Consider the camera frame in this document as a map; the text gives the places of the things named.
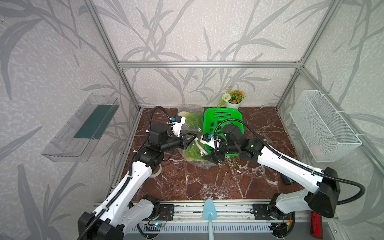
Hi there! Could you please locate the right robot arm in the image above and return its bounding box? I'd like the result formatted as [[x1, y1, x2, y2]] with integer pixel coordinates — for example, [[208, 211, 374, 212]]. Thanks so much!
[[200, 119, 366, 218]]

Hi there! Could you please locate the white wire basket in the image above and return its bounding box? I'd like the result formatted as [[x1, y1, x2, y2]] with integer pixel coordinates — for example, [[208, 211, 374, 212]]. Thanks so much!
[[290, 90, 362, 163]]

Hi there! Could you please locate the aluminium frame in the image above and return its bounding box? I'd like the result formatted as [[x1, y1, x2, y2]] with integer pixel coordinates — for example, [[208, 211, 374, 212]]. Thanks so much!
[[83, 0, 384, 229]]

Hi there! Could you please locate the light blue shovel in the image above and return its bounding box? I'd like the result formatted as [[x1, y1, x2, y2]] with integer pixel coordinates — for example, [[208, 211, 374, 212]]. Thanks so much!
[[203, 199, 217, 240]]

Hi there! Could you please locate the clear plastic wall shelf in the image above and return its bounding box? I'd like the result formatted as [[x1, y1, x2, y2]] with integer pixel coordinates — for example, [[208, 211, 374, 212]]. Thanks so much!
[[42, 94, 120, 163]]

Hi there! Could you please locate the red object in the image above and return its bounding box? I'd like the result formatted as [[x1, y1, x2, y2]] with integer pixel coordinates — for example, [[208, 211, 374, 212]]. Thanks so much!
[[310, 212, 324, 240]]

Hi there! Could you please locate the potted flower plant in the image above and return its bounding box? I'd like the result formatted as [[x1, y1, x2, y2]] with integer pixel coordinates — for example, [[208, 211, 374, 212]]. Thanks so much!
[[217, 86, 245, 110]]

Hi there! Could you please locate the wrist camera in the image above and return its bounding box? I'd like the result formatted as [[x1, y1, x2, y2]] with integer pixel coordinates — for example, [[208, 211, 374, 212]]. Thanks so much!
[[169, 115, 186, 137], [200, 133, 221, 150]]

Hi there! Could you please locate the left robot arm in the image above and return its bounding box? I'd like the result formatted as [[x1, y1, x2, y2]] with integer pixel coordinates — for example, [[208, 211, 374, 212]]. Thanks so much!
[[78, 114, 197, 240]]

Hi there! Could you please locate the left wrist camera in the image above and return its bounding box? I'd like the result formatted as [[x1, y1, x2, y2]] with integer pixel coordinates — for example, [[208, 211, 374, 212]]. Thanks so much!
[[169, 115, 186, 137]]

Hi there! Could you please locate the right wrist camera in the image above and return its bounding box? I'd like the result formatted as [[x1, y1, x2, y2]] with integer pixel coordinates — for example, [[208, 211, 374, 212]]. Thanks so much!
[[200, 133, 221, 150]]

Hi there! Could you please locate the chinese cabbage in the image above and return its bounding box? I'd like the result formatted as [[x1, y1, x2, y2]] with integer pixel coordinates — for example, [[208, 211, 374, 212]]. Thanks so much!
[[182, 141, 208, 161], [178, 111, 203, 132]]

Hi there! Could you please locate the clear tape roll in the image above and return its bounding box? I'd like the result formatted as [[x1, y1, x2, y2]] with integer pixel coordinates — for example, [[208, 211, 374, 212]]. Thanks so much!
[[150, 169, 162, 178]]

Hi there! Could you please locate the green plastic basket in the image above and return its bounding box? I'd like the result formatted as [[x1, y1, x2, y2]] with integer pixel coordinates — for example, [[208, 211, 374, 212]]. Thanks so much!
[[202, 108, 244, 139]]

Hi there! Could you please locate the circuit board with wires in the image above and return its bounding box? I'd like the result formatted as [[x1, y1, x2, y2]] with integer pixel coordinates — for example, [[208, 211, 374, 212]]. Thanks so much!
[[144, 212, 169, 232]]

